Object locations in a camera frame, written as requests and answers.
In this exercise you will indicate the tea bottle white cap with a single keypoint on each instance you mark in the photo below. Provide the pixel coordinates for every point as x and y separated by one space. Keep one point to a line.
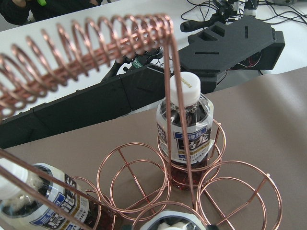
199 120

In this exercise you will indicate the copper wire bottle rack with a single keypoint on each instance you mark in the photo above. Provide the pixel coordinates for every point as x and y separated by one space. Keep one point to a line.
138 33

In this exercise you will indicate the tea bottle in rack front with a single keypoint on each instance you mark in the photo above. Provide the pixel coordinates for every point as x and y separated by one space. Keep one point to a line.
23 212

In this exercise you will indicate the black equipment housing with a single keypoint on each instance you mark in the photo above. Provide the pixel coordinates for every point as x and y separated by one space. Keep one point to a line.
245 44

